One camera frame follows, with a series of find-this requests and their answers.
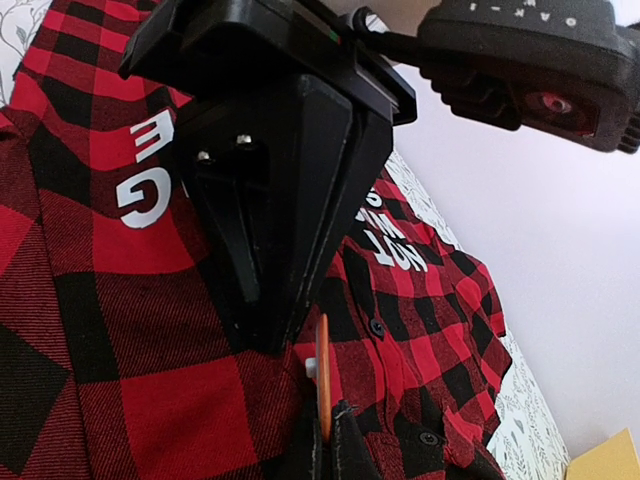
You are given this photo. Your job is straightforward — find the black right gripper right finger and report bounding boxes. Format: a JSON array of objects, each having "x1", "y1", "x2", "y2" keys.
[{"x1": 329, "y1": 400, "x2": 381, "y2": 480}]

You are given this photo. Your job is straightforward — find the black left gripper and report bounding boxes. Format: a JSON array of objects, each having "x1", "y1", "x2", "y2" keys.
[{"x1": 118, "y1": 1, "x2": 417, "y2": 354}]

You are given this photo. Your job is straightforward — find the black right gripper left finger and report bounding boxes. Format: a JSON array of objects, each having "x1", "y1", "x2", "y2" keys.
[{"x1": 287, "y1": 400, "x2": 325, "y2": 480}]

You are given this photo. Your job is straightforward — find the white brooch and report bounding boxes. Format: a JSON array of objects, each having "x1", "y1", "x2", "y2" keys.
[{"x1": 305, "y1": 314, "x2": 332, "y2": 444}]

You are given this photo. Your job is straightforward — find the red black plaid shirt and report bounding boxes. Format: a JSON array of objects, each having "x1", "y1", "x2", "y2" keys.
[{"x1": 1, "y1": 1, "x2": 511, "y2": 479}]

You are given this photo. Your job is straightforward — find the floral patterned table mat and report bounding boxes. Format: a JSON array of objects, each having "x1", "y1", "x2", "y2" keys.
[{"x1": 1, "y1": 1, "x2": 568, "y2": 479}]

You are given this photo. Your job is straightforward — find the yellow plastic basket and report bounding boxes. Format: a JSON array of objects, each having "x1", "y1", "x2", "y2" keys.
[{"x1": 565, "y1": 428, "x2": 640, "y2": 480}]

